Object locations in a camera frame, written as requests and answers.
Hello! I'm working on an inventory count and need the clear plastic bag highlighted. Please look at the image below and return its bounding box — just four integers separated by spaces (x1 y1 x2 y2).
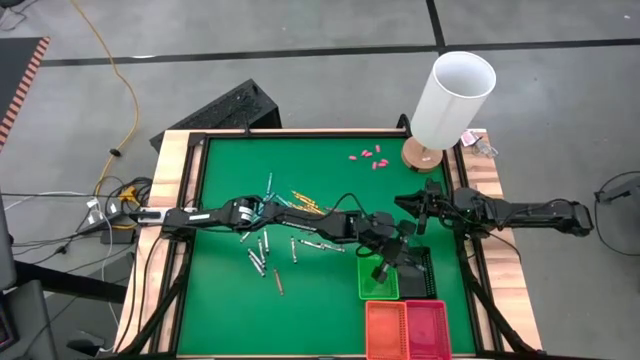
474 139 500 160

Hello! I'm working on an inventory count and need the pink eraser packet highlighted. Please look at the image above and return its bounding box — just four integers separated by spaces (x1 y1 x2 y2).
459 128 485 149

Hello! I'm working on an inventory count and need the pink plastic basket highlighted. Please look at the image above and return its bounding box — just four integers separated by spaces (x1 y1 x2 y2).
404 298 453 360

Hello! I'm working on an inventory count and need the black aluminium table frame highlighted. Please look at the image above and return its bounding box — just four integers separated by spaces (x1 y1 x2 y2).
117 113 540 360

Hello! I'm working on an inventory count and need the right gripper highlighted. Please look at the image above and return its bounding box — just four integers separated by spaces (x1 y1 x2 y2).
394 179 454 235

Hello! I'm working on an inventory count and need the white shade wooden base lamp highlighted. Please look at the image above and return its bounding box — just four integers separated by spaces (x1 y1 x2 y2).
401 50 498 174

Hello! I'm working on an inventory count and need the gray power strip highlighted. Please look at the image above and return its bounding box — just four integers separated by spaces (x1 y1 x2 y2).
74 198 126 236

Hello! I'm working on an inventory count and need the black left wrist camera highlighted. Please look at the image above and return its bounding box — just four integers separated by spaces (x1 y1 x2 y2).
370 263 392 285

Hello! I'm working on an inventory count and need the green table mat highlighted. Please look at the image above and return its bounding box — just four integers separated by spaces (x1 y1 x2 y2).
175 135 477 357

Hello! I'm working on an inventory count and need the yellow power cable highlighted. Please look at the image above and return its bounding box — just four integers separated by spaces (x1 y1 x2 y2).
69 0 140 204

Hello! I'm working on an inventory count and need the orange plastic basket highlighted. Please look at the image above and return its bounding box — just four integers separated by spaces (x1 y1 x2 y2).
364 299 410 360

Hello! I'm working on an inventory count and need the black perforated case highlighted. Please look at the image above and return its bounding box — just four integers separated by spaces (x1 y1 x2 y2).
149 78 282 153

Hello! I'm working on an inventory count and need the black floor cable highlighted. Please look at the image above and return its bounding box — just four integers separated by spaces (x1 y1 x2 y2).
0 191 101 199

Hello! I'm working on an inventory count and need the wooden table side board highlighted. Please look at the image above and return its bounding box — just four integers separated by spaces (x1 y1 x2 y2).
113 128 206 354
452 128 544 351

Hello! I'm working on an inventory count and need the green plastic basket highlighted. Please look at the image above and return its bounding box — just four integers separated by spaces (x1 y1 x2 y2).
356 252 401 301

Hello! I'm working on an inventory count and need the black plastic basket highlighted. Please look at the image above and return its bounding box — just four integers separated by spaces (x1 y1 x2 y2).
397 244 438 300

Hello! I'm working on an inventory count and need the black orange-striped floor mat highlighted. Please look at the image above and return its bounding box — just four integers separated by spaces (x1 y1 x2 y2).
0 35 52 151

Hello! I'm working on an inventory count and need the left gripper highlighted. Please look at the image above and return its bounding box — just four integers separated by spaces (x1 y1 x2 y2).
372 229 427 275

